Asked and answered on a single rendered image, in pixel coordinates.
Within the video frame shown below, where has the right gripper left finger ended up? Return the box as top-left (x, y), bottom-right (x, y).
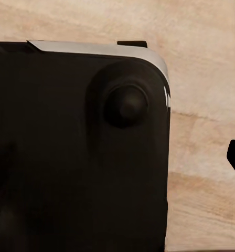
top-left (0, 140), bottom-right (19, 189)

